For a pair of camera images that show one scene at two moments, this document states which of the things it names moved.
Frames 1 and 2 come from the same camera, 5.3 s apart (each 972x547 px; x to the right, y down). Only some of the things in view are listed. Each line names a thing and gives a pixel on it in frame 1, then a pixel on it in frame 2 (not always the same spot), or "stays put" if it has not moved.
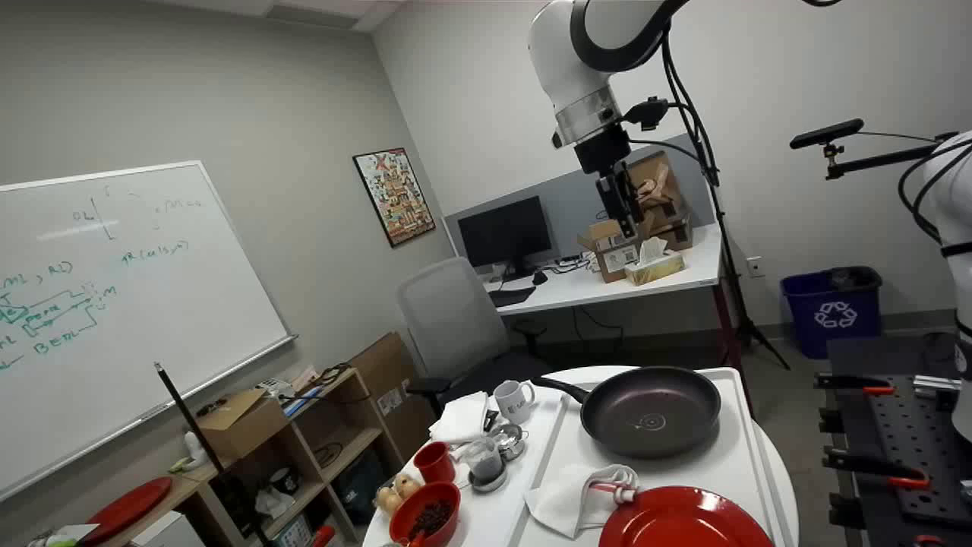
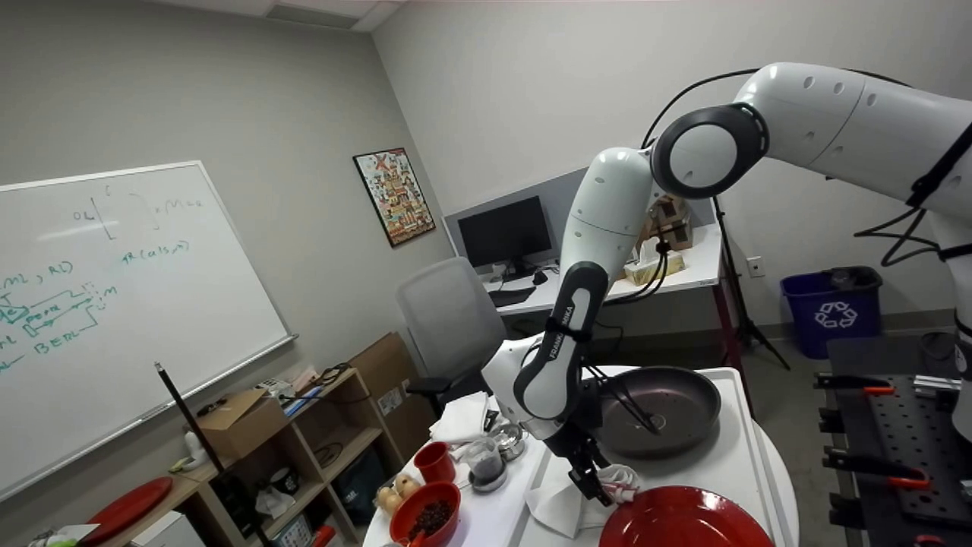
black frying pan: [645, 414] stays put
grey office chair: [461, 330] stays put
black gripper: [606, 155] -> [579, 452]
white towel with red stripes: [582, 500] stays put
